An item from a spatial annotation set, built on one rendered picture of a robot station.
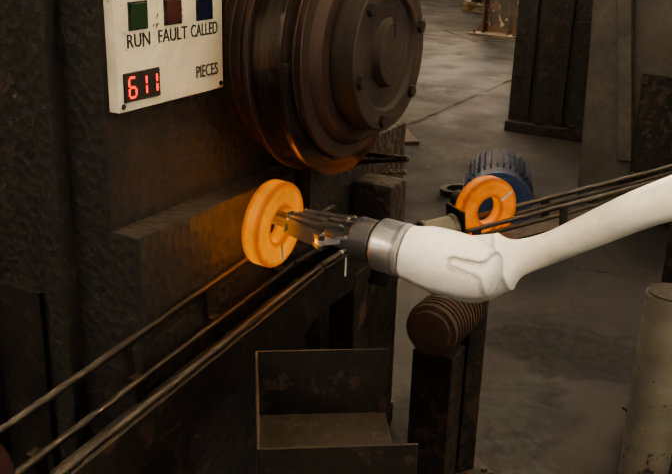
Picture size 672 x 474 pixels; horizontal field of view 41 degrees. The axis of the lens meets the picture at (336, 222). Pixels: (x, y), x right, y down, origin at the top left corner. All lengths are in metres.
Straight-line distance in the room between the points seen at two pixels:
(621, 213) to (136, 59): 0.76
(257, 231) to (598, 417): 1.47
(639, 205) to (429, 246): 0.32
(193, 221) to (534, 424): 1.42
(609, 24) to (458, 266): 3.05
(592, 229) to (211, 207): 0.63
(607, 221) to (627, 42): 2.90
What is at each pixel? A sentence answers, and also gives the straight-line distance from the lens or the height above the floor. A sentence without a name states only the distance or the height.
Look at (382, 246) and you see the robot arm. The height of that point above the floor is 0.85.
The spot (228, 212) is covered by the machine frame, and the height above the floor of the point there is 0.85.
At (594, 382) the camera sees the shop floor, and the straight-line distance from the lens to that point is 2.91.
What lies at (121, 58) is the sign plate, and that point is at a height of 1.14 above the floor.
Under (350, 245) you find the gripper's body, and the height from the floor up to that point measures 0.83.
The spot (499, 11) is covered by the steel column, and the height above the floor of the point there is 0.27.
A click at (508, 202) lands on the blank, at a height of 0.72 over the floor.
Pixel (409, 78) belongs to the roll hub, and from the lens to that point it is 1.72.
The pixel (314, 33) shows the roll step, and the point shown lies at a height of 1.16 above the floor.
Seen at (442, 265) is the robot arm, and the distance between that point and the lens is 1.40.
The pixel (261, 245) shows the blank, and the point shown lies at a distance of 1.54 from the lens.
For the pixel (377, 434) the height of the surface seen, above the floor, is 0.60.
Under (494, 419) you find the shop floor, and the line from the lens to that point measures 2.64.
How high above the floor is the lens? 1.36
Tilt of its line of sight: 20 degrees down
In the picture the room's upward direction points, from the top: 2 degrees clockwise
